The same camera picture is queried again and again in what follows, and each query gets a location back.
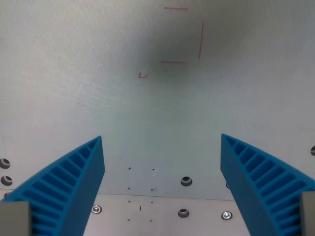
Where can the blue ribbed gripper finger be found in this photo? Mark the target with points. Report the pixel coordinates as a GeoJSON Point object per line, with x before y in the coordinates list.
{"type": "Point", "coordinates": [256, 186]}
{"type": "Point", "coordinates": [73, 186]}

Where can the silver hex socket screw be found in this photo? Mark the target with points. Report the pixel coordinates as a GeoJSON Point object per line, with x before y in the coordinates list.
{"type": "Point", "coordinates": [227, 215]}
{"type": "Point", "coordinates": [96, 209]}

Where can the dark recessed bolt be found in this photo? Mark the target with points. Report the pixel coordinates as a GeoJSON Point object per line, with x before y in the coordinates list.
{"type": "Point", "coordinates": [313, 150]}

